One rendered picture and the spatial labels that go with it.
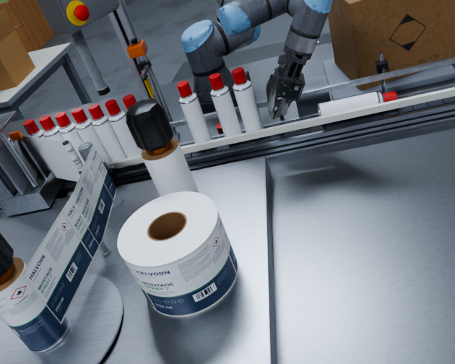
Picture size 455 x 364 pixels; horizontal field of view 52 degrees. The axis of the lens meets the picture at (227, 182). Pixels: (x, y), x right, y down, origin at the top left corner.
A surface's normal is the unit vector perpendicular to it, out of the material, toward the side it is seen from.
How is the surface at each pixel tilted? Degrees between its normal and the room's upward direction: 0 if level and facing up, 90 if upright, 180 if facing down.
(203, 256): 90
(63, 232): 90
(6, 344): 0
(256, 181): 0
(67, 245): 90
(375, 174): 0
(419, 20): 90
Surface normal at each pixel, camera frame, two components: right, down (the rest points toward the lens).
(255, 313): -0.27, -0.77
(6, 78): -0.10, 0.62
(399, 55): 0.14, 0.56
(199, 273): 0.51, 0.39
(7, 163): 0.96, -0.19
